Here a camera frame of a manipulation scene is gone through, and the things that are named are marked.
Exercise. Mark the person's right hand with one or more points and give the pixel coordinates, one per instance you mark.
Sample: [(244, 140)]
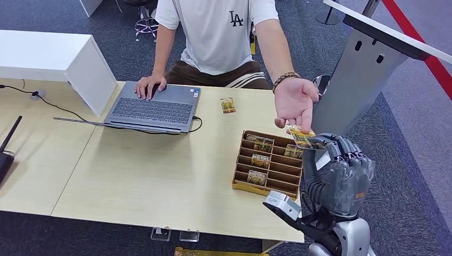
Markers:
[(148, 84)]

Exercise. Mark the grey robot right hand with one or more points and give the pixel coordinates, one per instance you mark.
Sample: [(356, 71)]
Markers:
[(348, 180)]

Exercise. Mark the person's left hand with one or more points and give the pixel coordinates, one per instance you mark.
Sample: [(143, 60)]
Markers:
[(295, 102)]

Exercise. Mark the gold hotel key card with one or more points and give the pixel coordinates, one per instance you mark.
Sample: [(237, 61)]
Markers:
[(301, 136), (256, 178), (261, 143), (228, 105), (260, 161), (293, 152)]

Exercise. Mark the person's right forearm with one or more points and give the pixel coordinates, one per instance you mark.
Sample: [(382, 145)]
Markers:
[(164, 51)]

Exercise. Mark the person's left forearm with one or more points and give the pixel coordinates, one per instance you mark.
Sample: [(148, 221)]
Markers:
[(273, 49)]

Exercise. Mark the wooden slotted card holder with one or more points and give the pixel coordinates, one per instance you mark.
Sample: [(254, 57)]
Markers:
[(279, 169)]

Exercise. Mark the person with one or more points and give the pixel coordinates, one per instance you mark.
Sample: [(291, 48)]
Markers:
[(215, 35)]

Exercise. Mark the grey laptop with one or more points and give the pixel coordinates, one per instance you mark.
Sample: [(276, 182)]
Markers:
[(152, 111)]

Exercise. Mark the chair with chrome base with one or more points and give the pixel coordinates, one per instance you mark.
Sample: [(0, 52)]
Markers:
[(146, 24)]

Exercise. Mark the grey kiosk stand white top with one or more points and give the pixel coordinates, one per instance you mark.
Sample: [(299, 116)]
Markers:
[(356, 77)]

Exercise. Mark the yellow black object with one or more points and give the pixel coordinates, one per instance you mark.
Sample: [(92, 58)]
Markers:
[(252, 44)]

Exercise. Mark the white furniture panel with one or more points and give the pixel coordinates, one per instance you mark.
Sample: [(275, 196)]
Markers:
[(90, 6)]

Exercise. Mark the white cabinet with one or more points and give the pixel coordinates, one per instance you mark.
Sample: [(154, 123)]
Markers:
[(42, 53)]

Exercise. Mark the red barrier belt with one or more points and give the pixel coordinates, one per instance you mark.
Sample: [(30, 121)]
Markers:
[(416, 39)]

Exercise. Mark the gold foil sheet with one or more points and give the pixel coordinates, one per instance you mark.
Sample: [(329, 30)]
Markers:
[(219, 252)]

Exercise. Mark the clear acrylic holder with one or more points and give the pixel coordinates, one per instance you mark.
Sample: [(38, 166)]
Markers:
[(161, 234), (189, 236)]

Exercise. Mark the black router with antenna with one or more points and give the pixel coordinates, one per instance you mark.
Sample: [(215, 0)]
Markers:
[(4, 160)]

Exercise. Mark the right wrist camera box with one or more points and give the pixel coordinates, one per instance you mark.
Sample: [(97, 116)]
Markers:
[(282, 206)]

